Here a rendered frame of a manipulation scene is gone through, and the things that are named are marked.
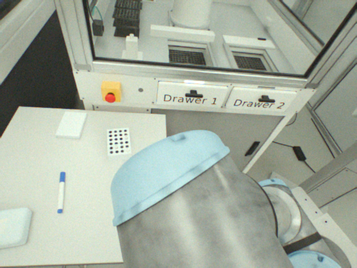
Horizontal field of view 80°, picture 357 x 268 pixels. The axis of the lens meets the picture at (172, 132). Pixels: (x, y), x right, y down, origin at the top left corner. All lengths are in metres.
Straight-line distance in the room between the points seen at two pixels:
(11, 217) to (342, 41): 1.20
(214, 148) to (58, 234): 0.64
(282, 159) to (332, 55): 1.25
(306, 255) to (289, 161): 1.65
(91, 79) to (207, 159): 0.79
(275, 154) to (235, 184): 1.96
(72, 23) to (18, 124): 0.46
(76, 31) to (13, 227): 0.61
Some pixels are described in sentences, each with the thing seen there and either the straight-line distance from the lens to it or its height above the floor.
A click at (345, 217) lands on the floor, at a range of 2.15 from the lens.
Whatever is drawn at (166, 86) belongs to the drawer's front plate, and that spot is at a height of 0.92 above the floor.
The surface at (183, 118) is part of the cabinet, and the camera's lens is 1.05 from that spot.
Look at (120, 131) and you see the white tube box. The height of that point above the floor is 0.79.
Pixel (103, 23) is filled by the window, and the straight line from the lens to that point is 0.80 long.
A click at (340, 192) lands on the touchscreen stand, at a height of 0.44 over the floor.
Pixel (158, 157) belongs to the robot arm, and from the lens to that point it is 0.15.
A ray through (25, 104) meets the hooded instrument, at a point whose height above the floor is 0.58.
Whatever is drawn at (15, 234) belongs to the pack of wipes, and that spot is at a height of 0.80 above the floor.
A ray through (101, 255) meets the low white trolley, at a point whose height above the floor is 0.76.
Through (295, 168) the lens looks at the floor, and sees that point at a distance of 2.13.
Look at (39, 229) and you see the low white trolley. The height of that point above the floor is 0.76.
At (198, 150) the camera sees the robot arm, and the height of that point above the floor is 1.33.
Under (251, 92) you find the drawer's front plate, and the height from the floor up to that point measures 0.92.
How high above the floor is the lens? 1.45
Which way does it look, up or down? 50 degrees down
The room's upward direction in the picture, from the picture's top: 12 degrees clockwise
